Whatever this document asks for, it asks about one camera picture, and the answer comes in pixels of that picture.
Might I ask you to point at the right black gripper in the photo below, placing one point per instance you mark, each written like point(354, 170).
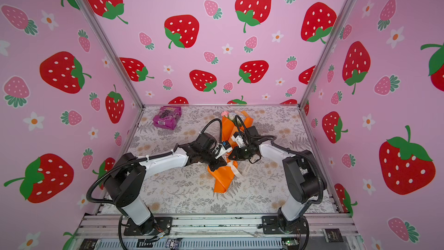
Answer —
point(237, 155)

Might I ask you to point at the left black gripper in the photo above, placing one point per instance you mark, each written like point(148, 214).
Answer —
point(219, 162)

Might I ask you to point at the white printed ribbon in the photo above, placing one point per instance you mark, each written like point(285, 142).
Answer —
point(237, 170)

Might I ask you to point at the orange wrapping paper sheet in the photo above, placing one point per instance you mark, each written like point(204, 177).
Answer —
point(222, 181)

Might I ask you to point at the white fake rose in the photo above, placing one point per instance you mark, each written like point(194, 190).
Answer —
point(232, 116)

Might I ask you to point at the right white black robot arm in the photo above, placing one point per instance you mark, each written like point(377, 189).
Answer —
point(305, 181)

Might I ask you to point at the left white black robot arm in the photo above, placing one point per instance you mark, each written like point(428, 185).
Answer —
point(121, 185)

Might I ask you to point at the purple snack packet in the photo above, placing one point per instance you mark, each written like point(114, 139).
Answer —
point(167, 117)

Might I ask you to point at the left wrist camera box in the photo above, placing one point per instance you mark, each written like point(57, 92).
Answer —
point(223, 148)

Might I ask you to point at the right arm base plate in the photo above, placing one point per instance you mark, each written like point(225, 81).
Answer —
point(278, 224)

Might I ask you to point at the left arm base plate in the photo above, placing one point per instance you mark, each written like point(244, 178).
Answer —
point(154, 226)

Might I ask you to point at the aluminium frame rail base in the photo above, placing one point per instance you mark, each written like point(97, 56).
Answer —
point(218, 232)

